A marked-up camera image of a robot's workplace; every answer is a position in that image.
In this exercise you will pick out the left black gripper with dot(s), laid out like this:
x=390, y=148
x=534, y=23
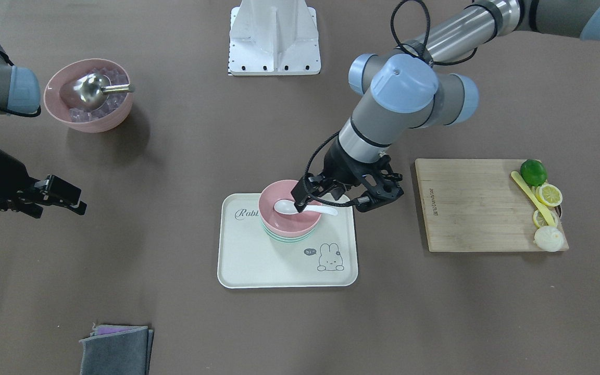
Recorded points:
x=338, y=162

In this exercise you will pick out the white plastic spoon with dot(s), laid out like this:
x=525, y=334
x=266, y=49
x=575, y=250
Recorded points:
x=287, y=207

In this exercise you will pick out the small pink bowl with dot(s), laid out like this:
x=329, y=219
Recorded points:
x=285, y=225

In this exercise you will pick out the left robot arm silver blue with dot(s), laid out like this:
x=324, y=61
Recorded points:
x=401, y=90

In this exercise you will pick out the green bowl stack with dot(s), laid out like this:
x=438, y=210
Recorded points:
x=286, y=239

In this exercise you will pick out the large pink bowl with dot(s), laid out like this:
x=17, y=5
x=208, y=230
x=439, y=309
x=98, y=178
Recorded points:
x=61, y=112

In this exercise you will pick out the white rabbit tray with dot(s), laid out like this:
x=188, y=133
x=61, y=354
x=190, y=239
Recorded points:
x=249, y=257

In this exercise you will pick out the purple cloth under grey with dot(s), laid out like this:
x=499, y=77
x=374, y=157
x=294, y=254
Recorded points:
x=104, y=329

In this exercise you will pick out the wooden cutting board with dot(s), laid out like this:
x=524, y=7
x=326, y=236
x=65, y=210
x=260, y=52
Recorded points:
x=474, y=206

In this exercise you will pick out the dark grey folded cloth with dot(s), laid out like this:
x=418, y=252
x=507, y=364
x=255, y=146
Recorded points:
x=124, y=353

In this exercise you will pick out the green toy lime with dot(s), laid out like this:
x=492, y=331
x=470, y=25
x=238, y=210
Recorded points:
x=533, y=172

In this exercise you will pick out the yellow lemon slice back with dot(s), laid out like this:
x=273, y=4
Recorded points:
x=539, y=220

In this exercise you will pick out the yellow lemon slice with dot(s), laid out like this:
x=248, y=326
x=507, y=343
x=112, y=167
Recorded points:
x=549, y=195
x=539, y=220

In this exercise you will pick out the yellow plastic knife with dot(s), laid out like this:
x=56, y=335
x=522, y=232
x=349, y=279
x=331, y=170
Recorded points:
x=544, y=211

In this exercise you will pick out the yellow lemon slice front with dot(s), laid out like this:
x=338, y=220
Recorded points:
x=549, y=195

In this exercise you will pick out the white toy bun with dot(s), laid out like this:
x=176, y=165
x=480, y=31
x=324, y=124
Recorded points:
x=549, y=239

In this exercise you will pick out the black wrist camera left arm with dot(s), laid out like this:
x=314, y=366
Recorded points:
x=381, y=183

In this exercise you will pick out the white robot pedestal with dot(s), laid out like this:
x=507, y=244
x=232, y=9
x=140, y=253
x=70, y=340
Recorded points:
x=273, y=38

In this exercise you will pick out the metal board handle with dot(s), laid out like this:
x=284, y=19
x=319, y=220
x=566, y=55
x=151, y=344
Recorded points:
x=558, y=211

